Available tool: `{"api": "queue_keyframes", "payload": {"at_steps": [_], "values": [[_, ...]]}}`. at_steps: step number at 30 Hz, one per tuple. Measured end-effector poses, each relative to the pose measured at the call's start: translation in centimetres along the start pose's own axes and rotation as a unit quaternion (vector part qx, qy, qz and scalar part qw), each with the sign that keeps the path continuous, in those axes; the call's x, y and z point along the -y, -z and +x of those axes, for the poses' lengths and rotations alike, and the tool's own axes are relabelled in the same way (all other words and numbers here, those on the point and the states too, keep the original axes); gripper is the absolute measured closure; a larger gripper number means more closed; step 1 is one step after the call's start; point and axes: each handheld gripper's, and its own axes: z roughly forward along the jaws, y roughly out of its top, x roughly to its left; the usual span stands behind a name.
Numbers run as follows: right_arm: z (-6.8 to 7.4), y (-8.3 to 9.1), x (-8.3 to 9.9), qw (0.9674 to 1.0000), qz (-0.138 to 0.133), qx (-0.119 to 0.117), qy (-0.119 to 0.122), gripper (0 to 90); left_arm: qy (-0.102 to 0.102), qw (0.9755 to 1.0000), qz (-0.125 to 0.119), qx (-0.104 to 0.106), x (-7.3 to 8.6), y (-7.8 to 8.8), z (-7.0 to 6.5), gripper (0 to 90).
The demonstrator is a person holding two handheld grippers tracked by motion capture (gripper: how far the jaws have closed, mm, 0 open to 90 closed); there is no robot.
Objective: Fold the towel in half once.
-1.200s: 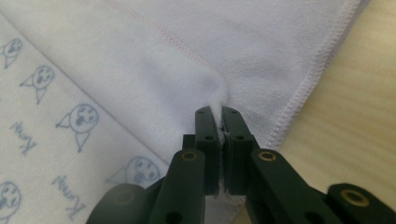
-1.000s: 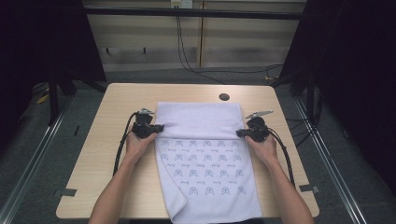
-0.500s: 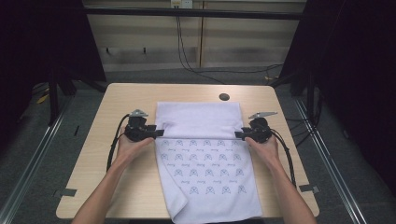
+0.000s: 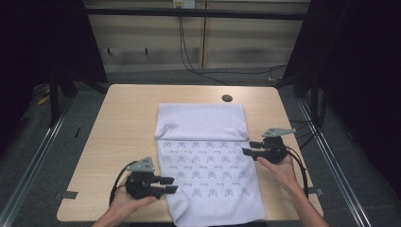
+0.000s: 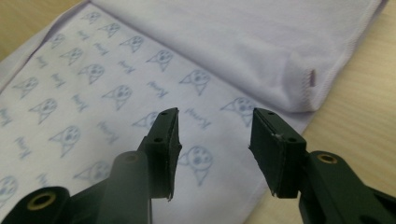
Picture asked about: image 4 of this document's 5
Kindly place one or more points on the black metal stand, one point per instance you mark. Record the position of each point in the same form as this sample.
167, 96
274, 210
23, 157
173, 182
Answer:
54, 101

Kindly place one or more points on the aluminium floor rail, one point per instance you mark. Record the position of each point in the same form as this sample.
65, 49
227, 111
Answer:
34, 157
334, 170

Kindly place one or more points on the small black floor piece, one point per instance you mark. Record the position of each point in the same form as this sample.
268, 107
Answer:
77, 132

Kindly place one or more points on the black horizontal metal bar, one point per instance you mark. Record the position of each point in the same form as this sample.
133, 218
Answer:
195, 13

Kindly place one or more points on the person's left hand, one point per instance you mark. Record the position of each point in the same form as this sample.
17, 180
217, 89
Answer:
129, 206

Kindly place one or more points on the grey tape strip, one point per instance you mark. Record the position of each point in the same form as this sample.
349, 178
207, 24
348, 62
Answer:
317, 191
66, 195

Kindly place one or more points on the dark curtain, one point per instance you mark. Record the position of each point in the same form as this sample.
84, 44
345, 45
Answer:
362, 78
41, 47

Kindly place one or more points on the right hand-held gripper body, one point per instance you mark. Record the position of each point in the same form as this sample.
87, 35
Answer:
274, 151

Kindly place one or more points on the yellow floor object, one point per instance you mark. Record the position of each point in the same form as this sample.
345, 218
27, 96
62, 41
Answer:
43, 100

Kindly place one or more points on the person's right hand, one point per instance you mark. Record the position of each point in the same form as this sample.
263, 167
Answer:
282, 171

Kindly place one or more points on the white printed towel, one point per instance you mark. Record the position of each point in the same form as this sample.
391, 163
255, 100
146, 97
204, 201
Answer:
208, 170

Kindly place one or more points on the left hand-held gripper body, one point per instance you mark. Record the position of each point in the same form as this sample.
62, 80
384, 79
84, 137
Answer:
140, 186

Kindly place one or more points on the white wall socket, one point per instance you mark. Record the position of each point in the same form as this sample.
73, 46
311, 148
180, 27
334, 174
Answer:
184, 3

